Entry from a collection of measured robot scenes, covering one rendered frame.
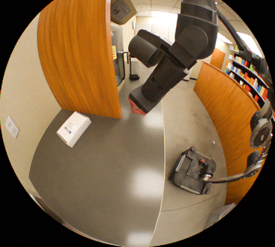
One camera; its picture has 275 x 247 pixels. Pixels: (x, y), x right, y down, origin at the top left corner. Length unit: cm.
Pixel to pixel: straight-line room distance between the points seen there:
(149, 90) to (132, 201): 33
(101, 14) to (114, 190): 51
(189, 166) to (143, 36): 119
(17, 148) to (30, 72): 44
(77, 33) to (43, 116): 54
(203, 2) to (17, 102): 73
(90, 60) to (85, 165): 37
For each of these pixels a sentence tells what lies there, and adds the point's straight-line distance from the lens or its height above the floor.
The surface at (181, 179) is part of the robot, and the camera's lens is 112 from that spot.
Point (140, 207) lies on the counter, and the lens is 32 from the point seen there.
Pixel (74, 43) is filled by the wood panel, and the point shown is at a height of 129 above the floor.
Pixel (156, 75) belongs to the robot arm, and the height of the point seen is 119.
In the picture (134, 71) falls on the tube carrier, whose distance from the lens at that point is 73.
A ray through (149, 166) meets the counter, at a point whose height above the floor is 94.
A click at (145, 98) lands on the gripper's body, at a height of 113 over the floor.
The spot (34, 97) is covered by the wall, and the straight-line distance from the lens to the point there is 65.
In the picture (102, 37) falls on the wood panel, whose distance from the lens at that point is 27.
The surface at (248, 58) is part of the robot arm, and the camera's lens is 72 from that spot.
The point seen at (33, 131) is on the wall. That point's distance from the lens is 68.
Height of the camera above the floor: 124
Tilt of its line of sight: 44 degrees down
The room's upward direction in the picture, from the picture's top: straight up
